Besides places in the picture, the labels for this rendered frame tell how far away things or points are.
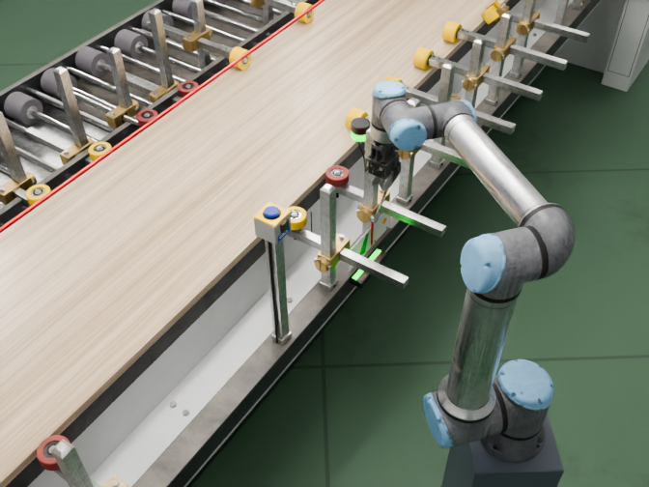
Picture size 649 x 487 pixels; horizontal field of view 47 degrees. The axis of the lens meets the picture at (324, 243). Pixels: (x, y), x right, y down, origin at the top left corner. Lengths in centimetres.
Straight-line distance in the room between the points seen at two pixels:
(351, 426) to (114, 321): 115
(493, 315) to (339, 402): 145
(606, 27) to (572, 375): 238
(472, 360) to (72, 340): 108
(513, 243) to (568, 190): 248
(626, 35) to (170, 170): 297
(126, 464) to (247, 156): 110
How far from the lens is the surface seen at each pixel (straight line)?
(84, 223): 248
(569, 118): 455
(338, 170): 255
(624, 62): 480
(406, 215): 245
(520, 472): 223
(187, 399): 231
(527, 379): 207
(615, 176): 420
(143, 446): 225
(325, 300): 239
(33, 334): 221
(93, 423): 212
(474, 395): 190
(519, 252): 155
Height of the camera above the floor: 252
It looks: 45 degrees down
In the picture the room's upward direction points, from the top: 1 degrees counter-clockwise
